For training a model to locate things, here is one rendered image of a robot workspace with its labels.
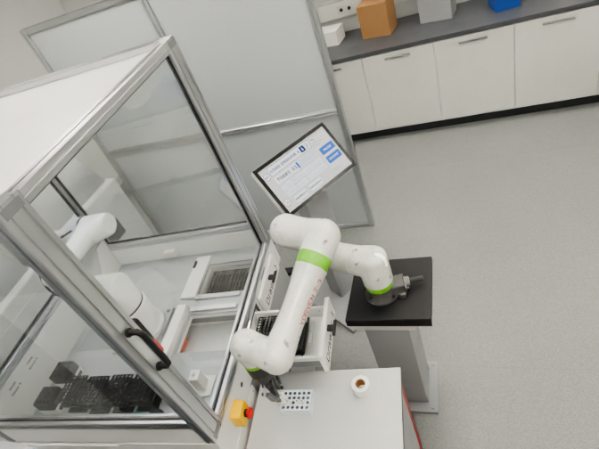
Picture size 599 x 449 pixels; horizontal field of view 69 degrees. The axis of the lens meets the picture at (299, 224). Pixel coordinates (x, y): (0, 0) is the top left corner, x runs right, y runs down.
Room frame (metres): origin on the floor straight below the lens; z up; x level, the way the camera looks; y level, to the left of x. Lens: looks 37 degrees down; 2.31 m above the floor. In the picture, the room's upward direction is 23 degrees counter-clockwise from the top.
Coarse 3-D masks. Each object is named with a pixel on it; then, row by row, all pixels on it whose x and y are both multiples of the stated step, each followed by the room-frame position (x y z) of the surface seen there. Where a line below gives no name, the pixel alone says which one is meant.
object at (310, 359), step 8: (256, 312) 1.39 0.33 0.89; (264, 312) 1.37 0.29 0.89; (272, 312) 1.35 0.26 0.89; (312, 312) 1.28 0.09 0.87; (320, 312) 1.27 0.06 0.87; (256, 320) 1.37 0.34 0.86; (312, 320) 1.27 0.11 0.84; (320, 320) 1.25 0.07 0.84; (256, 328) 1.35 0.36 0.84; (320, 328) 1.21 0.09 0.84; (312, 344) 1.15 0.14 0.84; (312, 352) 1.12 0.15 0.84; (296, 360) 1.07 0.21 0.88; (304, 360) 1.06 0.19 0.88; (312, 360) 1.05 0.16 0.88
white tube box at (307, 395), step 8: (288, 392) 1.01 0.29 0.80; (296, 392) 1.00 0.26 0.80; (304, 392) 0.99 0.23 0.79; (312, 392) 0.97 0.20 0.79; (304, 400) 0.96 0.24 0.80; (312, 400) 0.95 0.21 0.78; (280, 408) 0.96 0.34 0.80; (288, 408) 0.96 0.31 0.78; (296, 408) 0.94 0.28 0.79; (304, 408) 0.92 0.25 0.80; (312, 408) 0.93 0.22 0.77
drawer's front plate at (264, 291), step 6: (270, 258) 1.65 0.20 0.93; (270, 264) 1.63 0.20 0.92; (276, 264) 1.68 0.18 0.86; (270, 270) 1.60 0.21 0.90; (264, 276) 1.55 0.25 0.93; (276, 276) 1.63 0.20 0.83; (264, 282) 1.51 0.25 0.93; (270, 282) 1.55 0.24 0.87; (264, 288) 1.49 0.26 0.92; (270, 288) 1.53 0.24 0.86; (258, 294) 1.45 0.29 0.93; (264, 294) 1.46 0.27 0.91; (270, 294) 1.51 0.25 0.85; (258, 300) 1.43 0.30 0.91; (264, 300) 1.44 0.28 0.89; (270, 300) 1.48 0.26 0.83; (264, 306) 1.43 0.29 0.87; (270, 306) 1.46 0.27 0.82
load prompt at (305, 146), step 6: (300, 144) 2.16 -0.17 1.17; (306, 144) 2.16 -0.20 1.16; (294, 150) 2.14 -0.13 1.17; (300, 150) 2.14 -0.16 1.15; (306, 150) 2.14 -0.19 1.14; (288, 156) 2.11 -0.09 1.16; (294, 156) 2.11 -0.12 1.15; (276, 162) 2.08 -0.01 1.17; (282, 162) 2.08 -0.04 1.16; (288, 162) 2.08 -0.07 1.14; (270, 168) 2.05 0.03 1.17; (276, 168) 2.05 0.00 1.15; (282, 168) 2.06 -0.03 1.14; (270, 174) 2.03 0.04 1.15
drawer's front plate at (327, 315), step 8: (328, 304) 1.24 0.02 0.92; (328, 312) 1.21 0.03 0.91; (328, 320) 1.18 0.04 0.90; (320, 336) 1.10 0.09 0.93; (328, 336) 1.13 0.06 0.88; (320, 344) 1.07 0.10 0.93; (328, 344) 1.10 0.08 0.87; (320, 352) 1.03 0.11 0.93; (328, 352) 1.07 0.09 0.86; (320, 360) 1.02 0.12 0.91; (328, 368) 1.02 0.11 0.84
